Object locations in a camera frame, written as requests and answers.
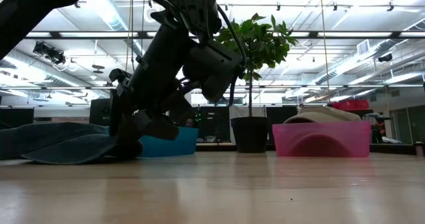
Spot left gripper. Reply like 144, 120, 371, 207
110, 82, 192, 158

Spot blue denim cap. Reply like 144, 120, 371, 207
0, 122, 144, 166

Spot blue plastic bin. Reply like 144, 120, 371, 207
105, 126, 200, 158

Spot black monitor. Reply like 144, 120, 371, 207
88, 98, 112, 127
0, 107, 35, 129

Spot black screen panel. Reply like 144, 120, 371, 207
195, 106, 231, 143
265, 105, 299, 124

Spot potted green plant black pot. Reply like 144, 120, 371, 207
214, 13, 299, 154

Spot black ceiling light cluster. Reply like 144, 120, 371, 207
32, 41, 67, 66

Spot pink plastic bin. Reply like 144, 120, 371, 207
272, 120, 372, 158

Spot red storage bins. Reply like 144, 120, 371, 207
331, 99, 370, 112

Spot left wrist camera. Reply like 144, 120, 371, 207
108, 68, 133, 88

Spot hanging beige rope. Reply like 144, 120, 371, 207
123, 0, 135, 72

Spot hanging thin rope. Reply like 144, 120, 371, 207
318, 0, 333, 102

